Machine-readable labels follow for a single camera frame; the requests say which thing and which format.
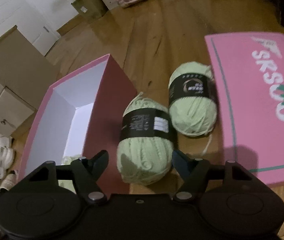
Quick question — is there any pink shoe box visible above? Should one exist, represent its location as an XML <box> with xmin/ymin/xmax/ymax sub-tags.
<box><xmin>18</xmin><ymin>54</ymin><xmax>137</xmax><ymax>196</ymax></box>

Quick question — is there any cardboard box in corner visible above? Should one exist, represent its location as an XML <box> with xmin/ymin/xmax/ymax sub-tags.
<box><xmin>71</xmin><ymin>0</ymin><xmax>108</xmax><ymax>23</ymax></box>

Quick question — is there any white sandals pile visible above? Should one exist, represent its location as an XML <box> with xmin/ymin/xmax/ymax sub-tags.
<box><xmin>0</xmin><ymin>134</ymin><xmax>18</xmax><ymax>193</ymax></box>

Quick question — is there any pink box lid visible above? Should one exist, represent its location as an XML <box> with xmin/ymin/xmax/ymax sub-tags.
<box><xmin>205</xmin><ymin>32</ymin><xmax>284</xmax><ymax>185</ymax></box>

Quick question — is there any white drawer cabinet left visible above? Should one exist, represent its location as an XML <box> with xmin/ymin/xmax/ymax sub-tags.
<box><xmin>0</xmin><ymin>26</ymin><xmax>60</xmax><ymax>139</ymax></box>

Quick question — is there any green yarn ball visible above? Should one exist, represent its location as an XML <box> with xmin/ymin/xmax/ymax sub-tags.
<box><xmin>58</xmin><ymin>154</ymin><xmax>81</xmax><ymax>193</ymax></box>
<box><xmin>168</xmin><ymin>61</ymin><xmax>218</xmax><ymax>156</ymax></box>
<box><xmin>117</xmin><ymin>92</ymin><xmax>176</xmax><ymax>185</ymax></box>

